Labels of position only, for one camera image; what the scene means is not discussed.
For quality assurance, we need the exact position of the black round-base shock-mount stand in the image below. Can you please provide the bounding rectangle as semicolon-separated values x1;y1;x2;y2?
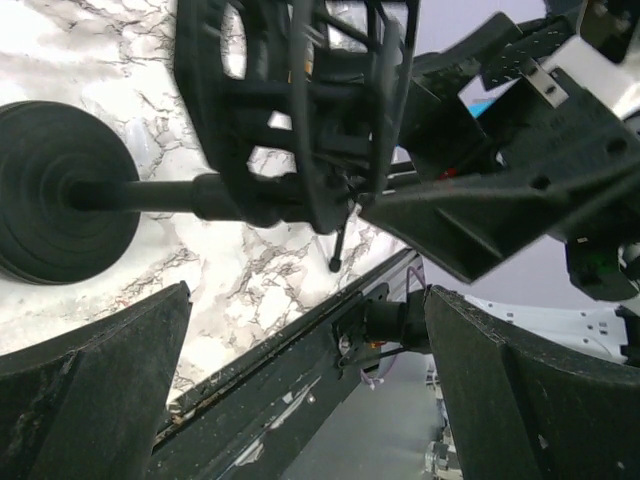
1;1;420;285

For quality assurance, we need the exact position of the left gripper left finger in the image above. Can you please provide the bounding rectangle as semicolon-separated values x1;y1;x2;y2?
1;282;191;479

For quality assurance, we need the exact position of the black mounting rail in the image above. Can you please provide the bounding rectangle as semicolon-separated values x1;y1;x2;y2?
146;249;422;479

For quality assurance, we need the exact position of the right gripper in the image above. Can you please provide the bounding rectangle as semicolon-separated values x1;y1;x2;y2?
361;15;639;283

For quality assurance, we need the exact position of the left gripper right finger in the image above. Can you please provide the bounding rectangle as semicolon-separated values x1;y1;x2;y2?
425;286;639;479

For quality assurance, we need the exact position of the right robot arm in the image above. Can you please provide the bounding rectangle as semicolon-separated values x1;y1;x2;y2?
361;12;639;363

